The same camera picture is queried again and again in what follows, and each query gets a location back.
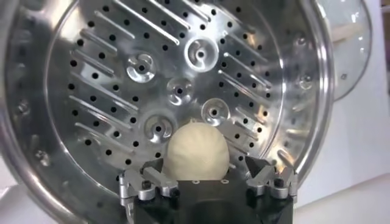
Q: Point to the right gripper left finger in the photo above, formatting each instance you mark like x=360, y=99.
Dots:
x=155, y=179

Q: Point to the white steamed baozi bun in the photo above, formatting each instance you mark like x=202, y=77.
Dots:
x=195, y=152

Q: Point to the round glass pot lid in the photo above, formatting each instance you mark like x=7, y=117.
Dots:
x=350, y=45

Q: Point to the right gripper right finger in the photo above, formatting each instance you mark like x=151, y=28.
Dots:
x=262, y=179

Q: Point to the perforated stainless steamer basket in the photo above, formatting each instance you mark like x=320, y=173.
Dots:
x=91, y=91

